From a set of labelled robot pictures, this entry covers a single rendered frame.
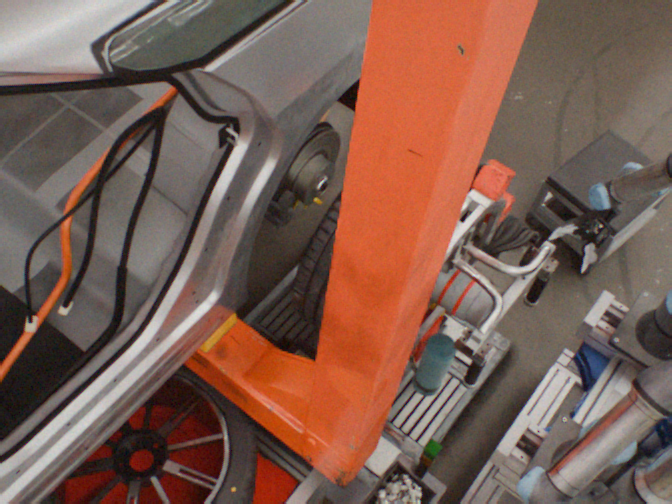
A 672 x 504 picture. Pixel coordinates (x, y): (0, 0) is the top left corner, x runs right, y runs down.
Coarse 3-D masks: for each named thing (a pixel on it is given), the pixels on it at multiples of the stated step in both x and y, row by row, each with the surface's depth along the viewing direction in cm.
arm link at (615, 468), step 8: (592, 424) 206; (584, 432) 207; (576, 440) 211; (632, 448) 202; (624, 456) 201; (632, 456) 202; (640, 456) 204; (616, 464) 202; (624, 464) 202; (632, 464) 202; (608, 472) 203; (616, 472) 202; (624, 472) 201; (608, 480) 204; (616, 480) 203
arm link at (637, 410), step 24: (648, 384) 173; (624, 408) 176; (648, 408) 173; (600, 432) 178; (624, 432) 176; (576, 456) 180; (600, 456) 178; (528, 480) 186; (552, 480) 183; (576, 480) 181
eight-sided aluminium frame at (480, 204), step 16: (480, 192) 233; (464, 208) 228; (480, 208) 228; (496, 208) 243; (464, 224) 225; (480, 224) 263; (496, 224) 259; (480, 240) 264; (448, 256) 222; (432, 320) 266; (416, 336) 262
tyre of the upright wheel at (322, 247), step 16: (336, 208) 223; (320, 224) 225; (336, 224) 223; (320, 240) 225; (304, 256) 228; (320, 256) 226; (304, 272) 230; (320, 272) 227; (304, 288) 232; (320, 288) 229; (304, 304) 239; (320, 304) 232; (304, 320) 250; (320, 320) 237
